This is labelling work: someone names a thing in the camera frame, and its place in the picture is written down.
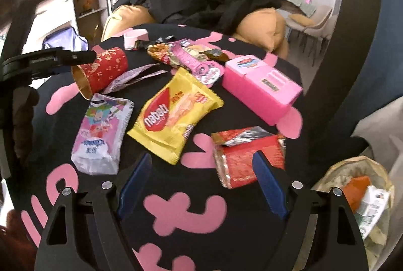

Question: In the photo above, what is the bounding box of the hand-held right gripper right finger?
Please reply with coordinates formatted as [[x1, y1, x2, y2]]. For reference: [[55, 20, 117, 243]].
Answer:
[[252, 151, 369, 271]]

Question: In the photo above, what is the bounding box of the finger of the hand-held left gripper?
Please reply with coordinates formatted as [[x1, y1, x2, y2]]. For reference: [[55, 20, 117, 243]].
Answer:
[[8, 49, 96, 78]]

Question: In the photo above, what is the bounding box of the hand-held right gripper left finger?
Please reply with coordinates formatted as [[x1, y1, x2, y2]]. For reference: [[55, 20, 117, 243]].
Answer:
[[35, 153, 153, 271]]

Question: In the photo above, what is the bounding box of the red foil snack wrapper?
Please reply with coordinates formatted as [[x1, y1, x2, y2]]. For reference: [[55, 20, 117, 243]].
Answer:
[[210, 125, 288, 190]]

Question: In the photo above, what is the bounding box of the red gold-patterned paper cup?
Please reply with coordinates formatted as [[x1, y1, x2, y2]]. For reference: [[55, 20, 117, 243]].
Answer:
[[71, 47, 129, 100]]

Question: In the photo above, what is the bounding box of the beige paper bag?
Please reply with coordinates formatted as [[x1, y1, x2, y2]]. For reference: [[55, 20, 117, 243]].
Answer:
[[311, 155, 396, 259]]

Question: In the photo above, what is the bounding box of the yellow wafer packet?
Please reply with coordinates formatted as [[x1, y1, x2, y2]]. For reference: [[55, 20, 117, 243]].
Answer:
[[126, 67, 225, 165]]

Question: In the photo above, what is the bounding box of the patterned snack wrapper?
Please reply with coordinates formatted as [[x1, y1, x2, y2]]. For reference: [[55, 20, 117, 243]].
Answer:
[[135, 36, 189, 71]]

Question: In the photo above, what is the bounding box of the purple bag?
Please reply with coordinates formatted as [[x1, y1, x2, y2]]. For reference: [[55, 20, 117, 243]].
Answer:
[[42, 26, 89, 50]]

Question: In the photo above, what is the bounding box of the black pink printed tablecloth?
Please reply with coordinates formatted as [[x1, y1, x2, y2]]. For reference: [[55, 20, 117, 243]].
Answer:
[[9, 24, 315, 271]]

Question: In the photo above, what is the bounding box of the white pink tissue packet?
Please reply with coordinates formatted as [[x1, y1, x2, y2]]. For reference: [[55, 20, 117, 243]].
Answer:
[[71, 93, 135, 176]]

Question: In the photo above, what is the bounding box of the lilac flat wrapper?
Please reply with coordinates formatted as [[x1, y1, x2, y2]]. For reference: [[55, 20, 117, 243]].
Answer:
[[100, 64, 168, 94]]

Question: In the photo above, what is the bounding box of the orange packet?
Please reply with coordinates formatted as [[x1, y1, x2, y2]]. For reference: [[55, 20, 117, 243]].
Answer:
[[343, 177, 371, 212]]

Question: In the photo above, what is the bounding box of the small pink container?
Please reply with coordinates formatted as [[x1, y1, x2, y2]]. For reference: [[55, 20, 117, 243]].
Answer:
[[124, 28, 149, 50]]

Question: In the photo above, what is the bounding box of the pink toy fridge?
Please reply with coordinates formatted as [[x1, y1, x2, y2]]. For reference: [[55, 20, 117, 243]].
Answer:
[[221, 58, 303, 127]]

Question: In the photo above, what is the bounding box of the white green-labelled carton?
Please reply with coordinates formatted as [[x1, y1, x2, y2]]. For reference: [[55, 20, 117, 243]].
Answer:
[[355, 185, 390, 228]]

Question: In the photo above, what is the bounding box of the white cloth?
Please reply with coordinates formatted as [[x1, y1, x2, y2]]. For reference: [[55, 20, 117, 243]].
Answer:
[[350, 95, 403, 164]]

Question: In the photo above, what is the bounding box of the pink toy card package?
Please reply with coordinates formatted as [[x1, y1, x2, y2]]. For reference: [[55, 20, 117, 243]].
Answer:
[[168, 39, 225, 89]]

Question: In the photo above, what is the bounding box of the dark brown snack wrapper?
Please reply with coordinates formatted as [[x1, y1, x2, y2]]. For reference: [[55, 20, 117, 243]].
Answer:
[[201, 48, 232, 67]]

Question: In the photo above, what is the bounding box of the black clothing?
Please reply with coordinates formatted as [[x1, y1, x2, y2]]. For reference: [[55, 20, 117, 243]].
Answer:
[[114, 0, 283, 36]]

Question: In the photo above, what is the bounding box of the orange sofa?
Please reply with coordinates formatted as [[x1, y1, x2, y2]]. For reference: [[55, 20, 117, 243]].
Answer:
[[101, 0, 289, 59]]

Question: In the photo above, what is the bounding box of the beige dining chair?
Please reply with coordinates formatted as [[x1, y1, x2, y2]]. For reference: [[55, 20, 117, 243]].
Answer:
[[288, 4, 333, 52]]

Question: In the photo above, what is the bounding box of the dining table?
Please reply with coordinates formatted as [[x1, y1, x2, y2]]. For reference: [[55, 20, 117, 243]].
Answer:
[[273, 0, 316, 16]]

